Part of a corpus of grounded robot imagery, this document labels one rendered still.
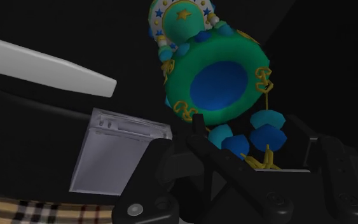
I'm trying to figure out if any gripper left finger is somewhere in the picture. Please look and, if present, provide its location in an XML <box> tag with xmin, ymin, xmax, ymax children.
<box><xmin>111</xmin><ymin>113</ymin><xmax>295</xmax><ymax>224</ymax></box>

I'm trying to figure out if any white flat rounded bar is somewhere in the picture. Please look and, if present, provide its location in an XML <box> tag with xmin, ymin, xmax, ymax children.
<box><xmin>0</xmin><ymin>39</ymin><xmax>118</xmax><ymax>99</ymax></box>

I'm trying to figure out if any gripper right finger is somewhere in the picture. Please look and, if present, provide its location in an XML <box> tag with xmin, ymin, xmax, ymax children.
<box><xmin>285</xmin><ymin>115</ymin><xmax>358</xmax><ymax>224</ymax></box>

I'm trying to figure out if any green and blue toy figure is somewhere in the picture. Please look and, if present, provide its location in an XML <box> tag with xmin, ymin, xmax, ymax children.
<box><xmin>148</xmin><ymin>0</ymin><xmax>288</xmax><ymax>171</ymax></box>

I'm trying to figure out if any grey flat rectangular device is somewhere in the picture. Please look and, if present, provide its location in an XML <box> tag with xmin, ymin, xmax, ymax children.
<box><xmin>69</xmin><ymin>107</ymin><xmax>174</xmax><ymax>197</ymax></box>

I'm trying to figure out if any beige plaid cloth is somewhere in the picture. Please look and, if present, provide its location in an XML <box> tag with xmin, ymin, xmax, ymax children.
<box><xmin>0</xmin><ymin>197</ymin><xmax>116</xmax><ymax>224</ymax></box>

